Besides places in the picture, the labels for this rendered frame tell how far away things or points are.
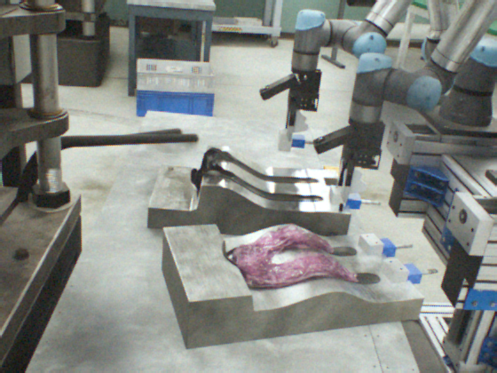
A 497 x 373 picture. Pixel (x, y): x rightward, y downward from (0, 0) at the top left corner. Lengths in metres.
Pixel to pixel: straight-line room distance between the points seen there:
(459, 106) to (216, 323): 1.03
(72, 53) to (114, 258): 3.98
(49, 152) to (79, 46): 3.70
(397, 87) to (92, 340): 0.82
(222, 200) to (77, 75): 3.95
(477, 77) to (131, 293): 1.12
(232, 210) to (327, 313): 0.40
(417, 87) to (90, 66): 4.15
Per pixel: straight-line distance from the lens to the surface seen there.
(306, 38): 1.62
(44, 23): 1.40
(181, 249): 1.18
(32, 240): 1.46
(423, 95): 1.32
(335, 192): 1.47
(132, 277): 1.29
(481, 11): 1.40
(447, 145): 1.80
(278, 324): 1.14
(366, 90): 1.37
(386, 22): 1.57
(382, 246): 1.37
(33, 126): 1.44
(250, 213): 1.42
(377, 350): 1.19
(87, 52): 5.20
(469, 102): 1.79
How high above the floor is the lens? 1.54
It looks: 26 degrees down
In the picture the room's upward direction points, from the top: 6 degrees clockwise
